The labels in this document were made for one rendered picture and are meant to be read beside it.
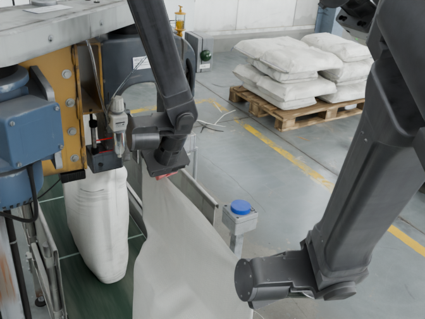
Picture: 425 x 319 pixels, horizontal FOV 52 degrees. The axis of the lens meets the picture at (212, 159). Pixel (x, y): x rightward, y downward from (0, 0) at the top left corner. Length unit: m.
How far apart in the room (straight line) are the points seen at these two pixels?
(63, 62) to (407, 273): 2.11
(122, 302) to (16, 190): 0.87
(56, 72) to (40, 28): 0.22
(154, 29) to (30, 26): 0.20
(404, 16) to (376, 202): 0.17
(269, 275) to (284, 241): 1.98
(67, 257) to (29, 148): 1.12
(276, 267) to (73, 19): 0.57
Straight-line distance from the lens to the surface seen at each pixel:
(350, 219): 0.41
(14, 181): 0.86
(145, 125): 0.88
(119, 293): 1.68
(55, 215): 2.08
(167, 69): 0.80
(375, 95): 0.31
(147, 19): 0.74
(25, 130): 0.76
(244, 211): 1.28
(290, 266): 0.60
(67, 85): 1.03
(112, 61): 1.03
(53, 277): 1.46
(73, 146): 1.09
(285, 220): 2.72
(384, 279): 2.52
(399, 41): 0.27
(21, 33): 0.78
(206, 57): 1.12
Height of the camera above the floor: 1.59
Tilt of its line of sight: 29 degrees down
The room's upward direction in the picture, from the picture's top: 4 degrees clockwise
